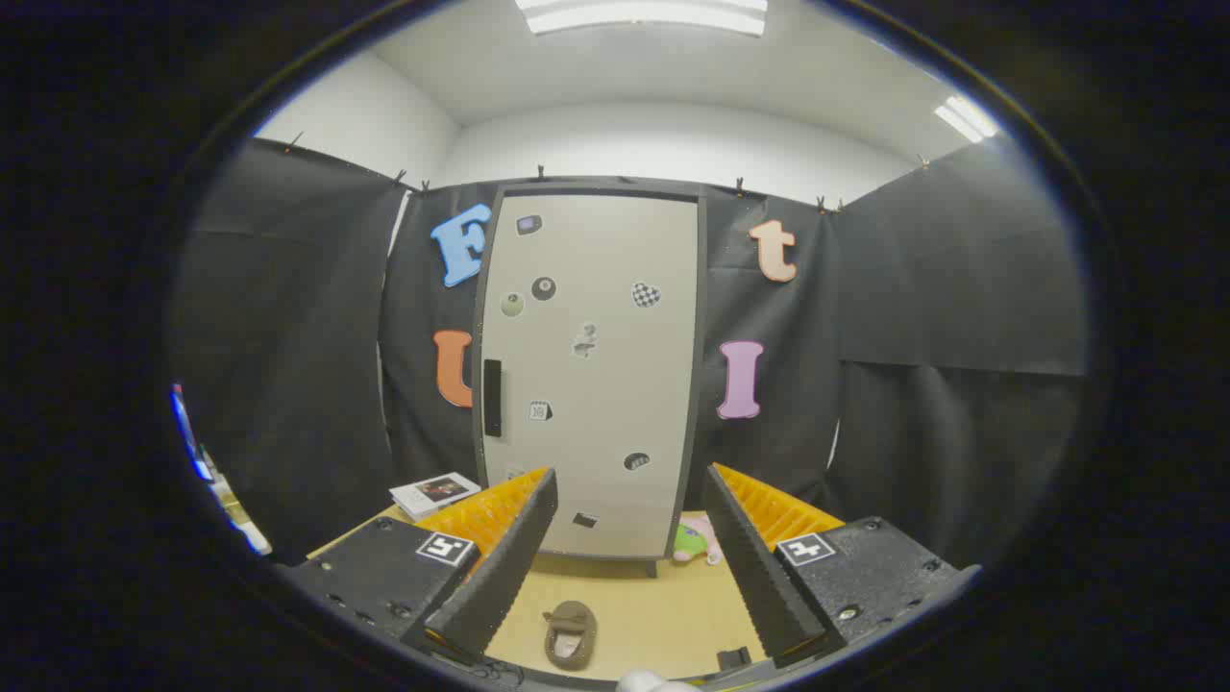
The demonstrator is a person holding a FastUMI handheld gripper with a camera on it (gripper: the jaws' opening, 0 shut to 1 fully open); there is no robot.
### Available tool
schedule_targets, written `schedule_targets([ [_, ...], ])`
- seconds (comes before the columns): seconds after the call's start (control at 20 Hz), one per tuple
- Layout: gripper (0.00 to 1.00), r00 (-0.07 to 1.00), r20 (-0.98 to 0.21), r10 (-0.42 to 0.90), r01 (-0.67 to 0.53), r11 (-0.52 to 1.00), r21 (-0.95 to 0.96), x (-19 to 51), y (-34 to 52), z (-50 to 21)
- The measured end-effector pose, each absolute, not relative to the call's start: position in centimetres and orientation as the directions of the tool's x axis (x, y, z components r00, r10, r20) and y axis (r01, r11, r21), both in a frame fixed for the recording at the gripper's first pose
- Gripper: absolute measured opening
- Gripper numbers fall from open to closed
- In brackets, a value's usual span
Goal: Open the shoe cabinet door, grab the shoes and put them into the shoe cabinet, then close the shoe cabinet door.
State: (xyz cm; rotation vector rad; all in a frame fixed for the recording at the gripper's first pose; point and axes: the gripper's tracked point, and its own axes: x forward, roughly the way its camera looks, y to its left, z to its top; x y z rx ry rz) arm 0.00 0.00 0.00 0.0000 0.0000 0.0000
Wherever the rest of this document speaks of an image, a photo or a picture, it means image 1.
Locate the long ceiling light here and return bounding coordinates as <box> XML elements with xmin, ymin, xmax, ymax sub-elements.
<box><xmin>514</xmin><ymin>0</ymin><xmax>770</xmax><ymax>37</ymax></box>

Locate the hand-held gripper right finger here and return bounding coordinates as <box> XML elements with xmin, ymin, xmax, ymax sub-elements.
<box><xmin>704</xmin><ymin>462</ymin><xmax>983</xmax><ymax>671</ymax></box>

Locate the blue and white clutter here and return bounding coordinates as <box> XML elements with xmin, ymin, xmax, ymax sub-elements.
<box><xmin>171</xmin><ymin>384</ymin><xmax>275</xmax><ymax>556</ymax></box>

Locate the brown fuzzy shoe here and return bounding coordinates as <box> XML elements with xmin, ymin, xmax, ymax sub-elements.
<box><xmin>544</xmin><ymin>601</ymin><xmax>599</xmax><ymax>672</ymax></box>

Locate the small ceiling light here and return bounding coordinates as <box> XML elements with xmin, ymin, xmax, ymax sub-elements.
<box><xmin>934</xmin><ymin>94</ymin><xmax>1000</xmax><ymax>145</ymax></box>

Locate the row of small cloth clips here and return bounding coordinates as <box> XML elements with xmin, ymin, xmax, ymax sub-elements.
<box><xmin>286</xmin><ymin>133</ymin><xmax>931</xmax><ymax>212</ymax></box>

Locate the black backdrop cloth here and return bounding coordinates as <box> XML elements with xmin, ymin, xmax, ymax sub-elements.
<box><xmin>173</xmin><ymin>137</ymin><xmax>1092</xmax><ymax>568</ymax></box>

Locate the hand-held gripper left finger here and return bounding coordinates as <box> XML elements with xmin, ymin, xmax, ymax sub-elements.
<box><xmin>274</xmin><ymin>467</ymin><xmax>560</xmax><ymax>669</ymax></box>

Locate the pink and green plush toy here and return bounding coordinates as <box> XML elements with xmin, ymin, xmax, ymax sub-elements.
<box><xmin>673</xmin><ymin>515</ymin><xmax>724</xmax><ymax>566</ymax></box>

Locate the grey shoe cabinet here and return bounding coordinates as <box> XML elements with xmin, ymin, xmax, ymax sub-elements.
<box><xmin>473</xmin><ymin>178</ymin><xmax>710</xmax><ymax>578</ymax></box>

